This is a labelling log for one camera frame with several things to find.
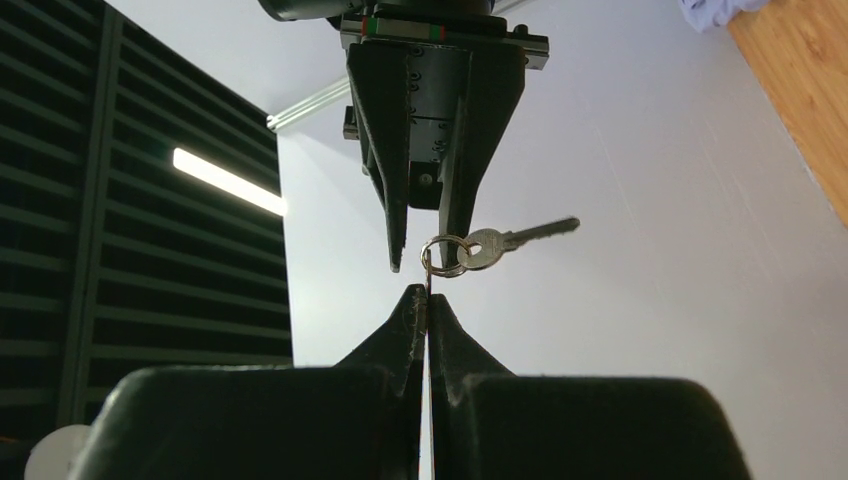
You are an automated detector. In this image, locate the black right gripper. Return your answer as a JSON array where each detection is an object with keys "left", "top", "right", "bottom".
[{"left": 339, "top": 13, "right": 550, "bottom": 273}]

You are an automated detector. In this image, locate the aluminium corner rail left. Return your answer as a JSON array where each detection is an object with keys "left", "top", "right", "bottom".
[{"left": 266, "top": 76, "right": 350, "bottom": 133}]

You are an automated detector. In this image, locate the crumpled light blue cloth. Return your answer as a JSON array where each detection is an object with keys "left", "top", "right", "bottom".
[{"left": 677, "top": 0, "right": 769, "bottom": 33}]

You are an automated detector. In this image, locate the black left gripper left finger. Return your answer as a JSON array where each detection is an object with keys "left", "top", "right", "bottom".
[{"left": 70, "top": 285, "right": 427, "bottom": 479}]

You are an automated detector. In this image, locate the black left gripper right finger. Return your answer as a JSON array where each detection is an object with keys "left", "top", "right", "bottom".
[{"left": 427, "top": 294, "right": 750, "bottom": 479}]

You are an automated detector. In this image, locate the key bunch with ring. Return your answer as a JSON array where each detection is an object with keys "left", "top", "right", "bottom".
[{"left": 420, "top": 217, "right": 581, "bottom": 294}]

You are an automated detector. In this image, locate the ceiling strip light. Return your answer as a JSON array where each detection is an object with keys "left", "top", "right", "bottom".
[{"left": 172, "top": 148, "right": 288, "bottom": 217}]

